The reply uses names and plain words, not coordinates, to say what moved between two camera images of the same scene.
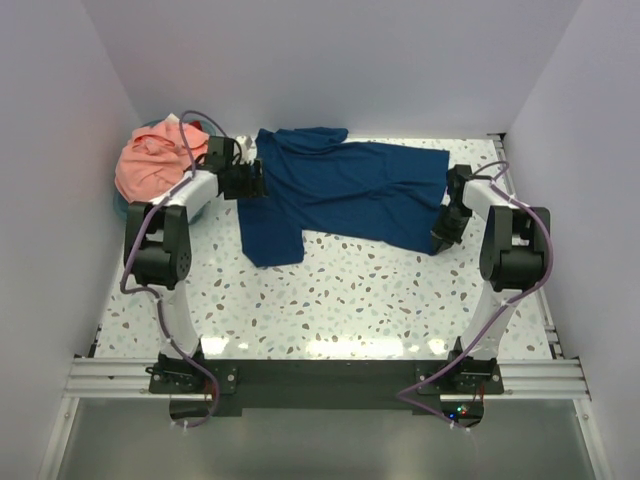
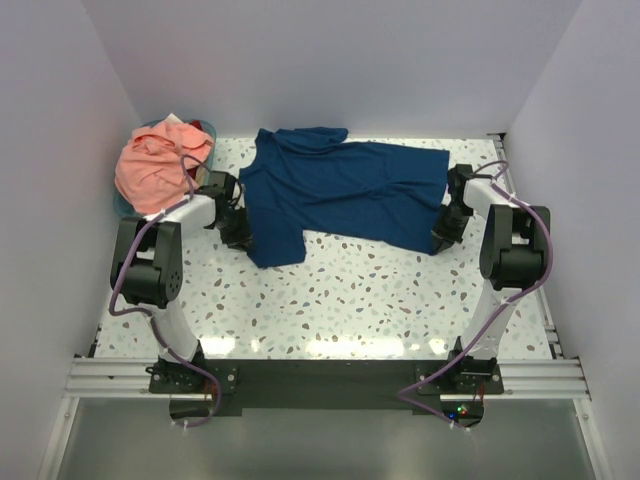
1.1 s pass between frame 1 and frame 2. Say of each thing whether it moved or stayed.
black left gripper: moved
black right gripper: stayed
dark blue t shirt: stayed
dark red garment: stayed
